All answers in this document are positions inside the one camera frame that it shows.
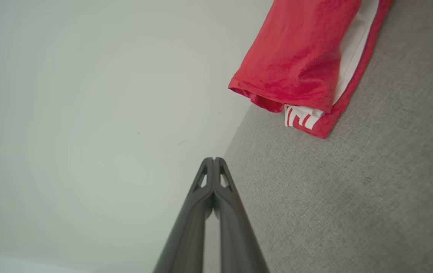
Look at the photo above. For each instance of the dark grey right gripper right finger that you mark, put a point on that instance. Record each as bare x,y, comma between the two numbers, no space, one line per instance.
239,242

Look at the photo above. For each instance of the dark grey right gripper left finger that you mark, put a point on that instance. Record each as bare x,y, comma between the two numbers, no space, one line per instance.
186,235

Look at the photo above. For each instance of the red jersey with white sleeves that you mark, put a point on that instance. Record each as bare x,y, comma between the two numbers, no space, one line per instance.
296,57

